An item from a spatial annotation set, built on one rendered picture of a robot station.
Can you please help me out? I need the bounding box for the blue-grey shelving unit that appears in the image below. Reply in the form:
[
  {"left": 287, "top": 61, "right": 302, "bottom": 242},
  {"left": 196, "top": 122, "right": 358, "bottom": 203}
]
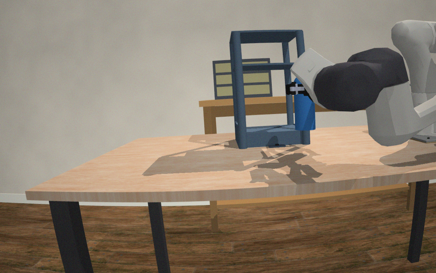
[{"left": 229, "top": 30, "right": 310, "bottom": 149}]

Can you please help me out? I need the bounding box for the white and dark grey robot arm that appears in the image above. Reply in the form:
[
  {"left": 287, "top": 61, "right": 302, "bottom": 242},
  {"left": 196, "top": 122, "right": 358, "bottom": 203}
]
[{"left": 290, "top": 20, "right": 436, "bottom": 146}]

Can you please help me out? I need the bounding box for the blue bottle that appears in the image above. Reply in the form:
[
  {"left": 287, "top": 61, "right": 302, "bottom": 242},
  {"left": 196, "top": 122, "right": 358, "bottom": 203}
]
[{"left": 294, "top": 94, "right": 316, "bottom": 131}]

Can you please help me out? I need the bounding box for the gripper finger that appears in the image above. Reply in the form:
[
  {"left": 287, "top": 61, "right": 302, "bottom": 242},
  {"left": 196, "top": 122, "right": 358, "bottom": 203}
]
[{"left": 286, "top": 82, "right": 308, "bottom": 96}]

